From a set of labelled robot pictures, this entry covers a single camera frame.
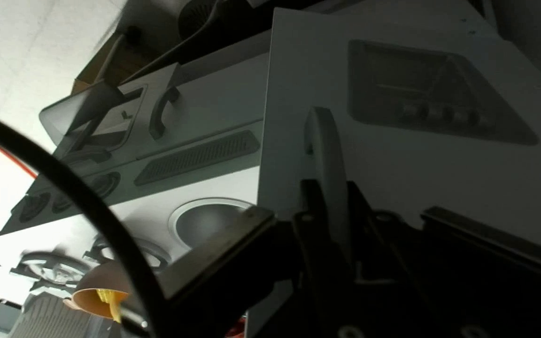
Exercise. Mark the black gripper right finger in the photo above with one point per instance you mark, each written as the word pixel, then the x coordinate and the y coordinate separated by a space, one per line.
pixel 389 282

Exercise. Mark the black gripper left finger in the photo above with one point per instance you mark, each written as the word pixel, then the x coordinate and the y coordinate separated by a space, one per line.
pixel 319 263

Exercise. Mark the grey round stove knob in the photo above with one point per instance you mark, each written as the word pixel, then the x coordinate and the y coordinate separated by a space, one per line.
pixel 32 206
pixel 103 184

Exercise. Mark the white small cupboard door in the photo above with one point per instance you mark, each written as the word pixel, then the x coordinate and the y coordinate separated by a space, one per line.
pixel 220 94

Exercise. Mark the white toy kitchen unit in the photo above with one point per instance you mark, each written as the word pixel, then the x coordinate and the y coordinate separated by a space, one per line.
pixel 220 156

